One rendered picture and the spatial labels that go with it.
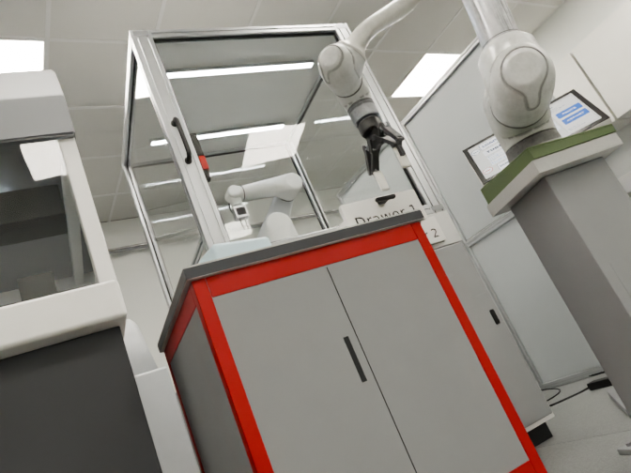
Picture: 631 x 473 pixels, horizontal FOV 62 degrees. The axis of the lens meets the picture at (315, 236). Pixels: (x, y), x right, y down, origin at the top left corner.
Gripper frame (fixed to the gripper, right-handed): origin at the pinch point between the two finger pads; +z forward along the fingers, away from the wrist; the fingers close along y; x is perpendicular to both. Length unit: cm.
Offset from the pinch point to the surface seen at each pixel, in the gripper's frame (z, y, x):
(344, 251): 24.3, -17.0, 37.7
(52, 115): -47, 17, 87
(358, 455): 65, -17, 53
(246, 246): 17, -14, 59
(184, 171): -37, 43, 49
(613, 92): -81, 99, -320
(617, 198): 35, -34, -36
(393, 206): 6.6, 8.3, -1.2
